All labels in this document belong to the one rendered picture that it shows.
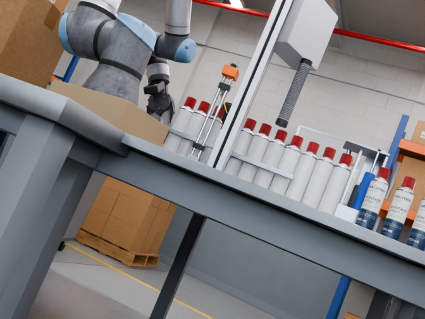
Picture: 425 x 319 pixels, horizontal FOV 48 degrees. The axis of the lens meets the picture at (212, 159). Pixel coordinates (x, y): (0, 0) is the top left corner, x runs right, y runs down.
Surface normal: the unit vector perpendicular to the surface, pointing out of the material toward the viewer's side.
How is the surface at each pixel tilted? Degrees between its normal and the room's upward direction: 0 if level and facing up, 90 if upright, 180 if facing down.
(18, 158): 90
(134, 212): 90
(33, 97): 90
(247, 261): 90
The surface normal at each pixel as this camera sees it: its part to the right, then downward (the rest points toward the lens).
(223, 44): -0.32, -0.25
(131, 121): 0.87, 0.32
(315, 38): 0.65, 0.18
